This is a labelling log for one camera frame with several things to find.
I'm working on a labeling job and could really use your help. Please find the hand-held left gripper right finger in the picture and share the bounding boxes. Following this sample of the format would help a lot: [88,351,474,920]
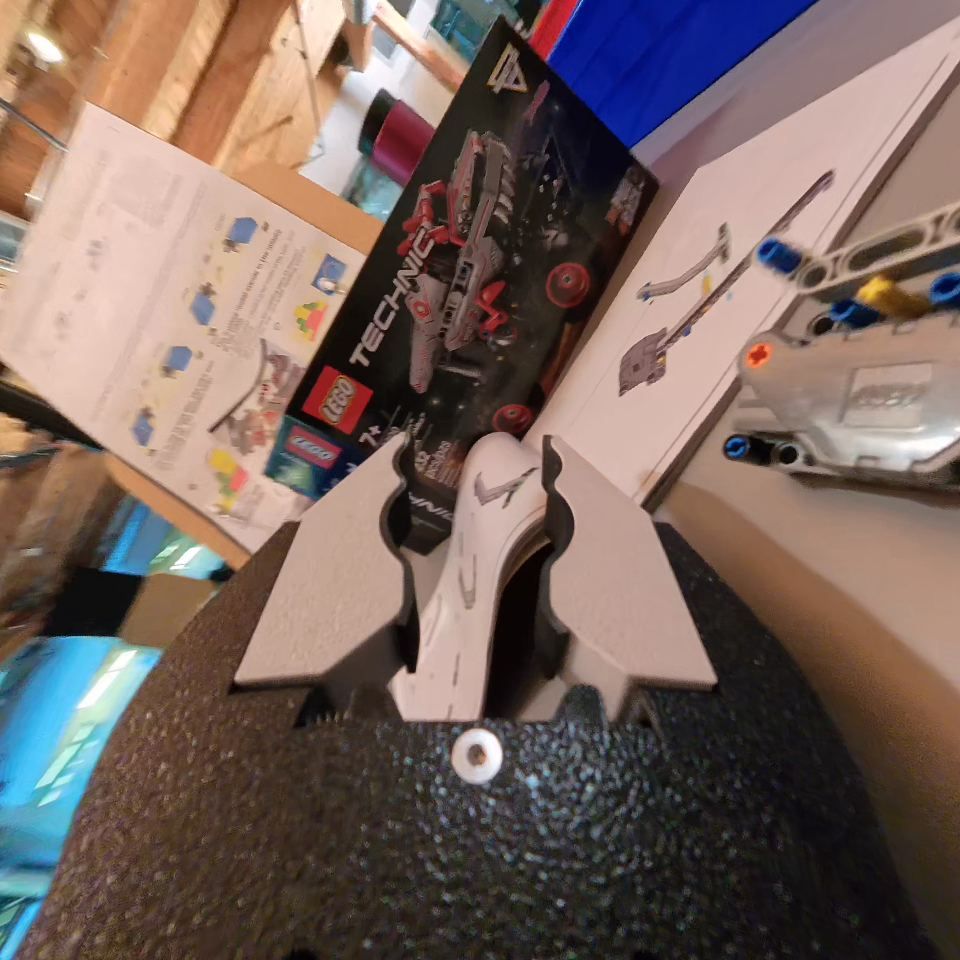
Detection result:
[541,437,719,723]

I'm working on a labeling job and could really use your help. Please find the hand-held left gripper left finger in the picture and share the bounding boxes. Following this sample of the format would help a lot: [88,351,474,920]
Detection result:
[232,431,421,695]

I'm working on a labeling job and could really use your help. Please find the grey toy motor assembly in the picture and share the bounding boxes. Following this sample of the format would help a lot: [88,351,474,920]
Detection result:
[723,201,960,500]

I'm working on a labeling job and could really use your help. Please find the white instruction booklet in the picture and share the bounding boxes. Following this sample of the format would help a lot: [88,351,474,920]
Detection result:
[388,15,960,723]

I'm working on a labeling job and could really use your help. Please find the black toy set box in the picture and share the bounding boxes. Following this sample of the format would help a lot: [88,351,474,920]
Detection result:
[262,15,661,556]

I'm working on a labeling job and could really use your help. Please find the printed instruction sheet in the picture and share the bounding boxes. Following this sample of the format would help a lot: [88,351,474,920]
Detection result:
[0,101,370,558]

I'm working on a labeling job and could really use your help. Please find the dark red cylindrical bin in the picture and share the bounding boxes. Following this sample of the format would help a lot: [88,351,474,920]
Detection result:
[358,88,438,189]

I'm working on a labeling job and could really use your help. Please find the blue plastic bin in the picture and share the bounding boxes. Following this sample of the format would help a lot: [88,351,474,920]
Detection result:
[547,0,820,149]

